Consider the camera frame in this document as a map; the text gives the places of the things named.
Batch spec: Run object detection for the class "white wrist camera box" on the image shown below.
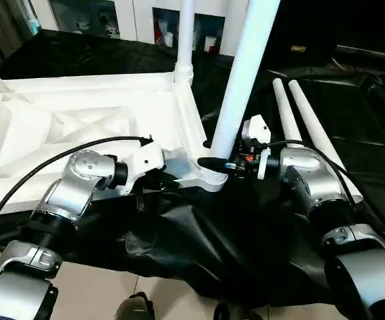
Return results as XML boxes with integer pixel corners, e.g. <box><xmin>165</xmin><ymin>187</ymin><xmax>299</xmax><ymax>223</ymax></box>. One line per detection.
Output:
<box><xmin>117</xmin><ymin>141</ymin><xmax>167</xmax><ymax>198</ymax></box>
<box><xmin>240</xmin><ymin>114</ymin><xmax>274</xmax><ymax>181</ymax></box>

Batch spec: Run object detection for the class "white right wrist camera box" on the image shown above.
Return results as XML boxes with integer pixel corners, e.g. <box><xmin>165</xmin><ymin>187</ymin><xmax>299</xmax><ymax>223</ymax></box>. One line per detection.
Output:
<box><xmin>240</xmin><ymin>114</ymin><xmax>274</xmax><ymax>181</ymax></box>

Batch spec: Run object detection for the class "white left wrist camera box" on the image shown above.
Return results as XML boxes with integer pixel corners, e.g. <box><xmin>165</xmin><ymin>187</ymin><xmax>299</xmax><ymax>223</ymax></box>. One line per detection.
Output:
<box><xmin>117</xmin><ymin>141</ymin><xmax>167</xmax><ymax>198</ymax></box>

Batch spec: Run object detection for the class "white plastic table top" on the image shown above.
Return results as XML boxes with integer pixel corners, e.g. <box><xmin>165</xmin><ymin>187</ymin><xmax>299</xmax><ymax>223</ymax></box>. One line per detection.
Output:
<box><xmin>0</xmin><ymin>68</ymin><xmax>229</xmax><ymax>220</ymax></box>

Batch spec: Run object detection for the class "white plastic table leg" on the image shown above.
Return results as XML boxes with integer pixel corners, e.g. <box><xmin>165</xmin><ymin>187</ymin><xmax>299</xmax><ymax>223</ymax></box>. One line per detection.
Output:
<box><xmin>173</xmin><ymin>0</ymin><xmax>197</xmax><ymax>85</ymax></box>
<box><xmin>288</xmin><ymin>79</ymin><xmax>366</xmax><ymax>205</ymax></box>
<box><xmin>198</xmin><ymin>0</ymin><xmax>282</xmax><ymax>187</ymax></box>
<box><xmin>272</xmin><ymin>78</ymin><xmax>306</xmax><ymax>148</ymax></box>

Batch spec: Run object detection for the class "black robot foot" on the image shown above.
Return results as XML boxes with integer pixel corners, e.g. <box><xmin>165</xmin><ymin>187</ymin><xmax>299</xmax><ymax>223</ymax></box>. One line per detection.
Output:
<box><xmin>115</xmin><ymin>291</ymin><xmax>157</xmax><ymax>320</ymax></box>
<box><xmin>212</xmin><ymin>305</ymin><xmax>260</xmax><ymax>320</ymax></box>

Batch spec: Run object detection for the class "black shiny mat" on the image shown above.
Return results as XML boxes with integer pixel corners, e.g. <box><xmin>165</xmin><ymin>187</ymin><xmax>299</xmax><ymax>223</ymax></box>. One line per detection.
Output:
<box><xmin>0</xmin><ymin>28</ymin><xmax>385</xmax><ymax>307</ymax></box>

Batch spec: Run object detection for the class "white glass-door cabinet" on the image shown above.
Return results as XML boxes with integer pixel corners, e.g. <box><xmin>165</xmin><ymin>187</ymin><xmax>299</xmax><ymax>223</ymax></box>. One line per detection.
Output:
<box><xmin>28</xmin><ymin>0</ymin><xmax>250</xmax><ymax>57</ymax></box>

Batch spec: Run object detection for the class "long dark metal bar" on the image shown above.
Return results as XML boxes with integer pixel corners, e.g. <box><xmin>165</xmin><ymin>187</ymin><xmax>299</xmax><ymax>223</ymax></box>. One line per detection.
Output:
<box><xmin>334</xmin><ymin>45</ymin><xmax>385</xmax><ymax>63</ymax></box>

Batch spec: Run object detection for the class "red bottle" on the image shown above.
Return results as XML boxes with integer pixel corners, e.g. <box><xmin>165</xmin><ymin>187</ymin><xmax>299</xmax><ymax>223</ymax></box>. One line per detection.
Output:
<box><xmin>157</xmin><ymin>21</ymin><xmax>167</xmax><ymax>47</ymax></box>

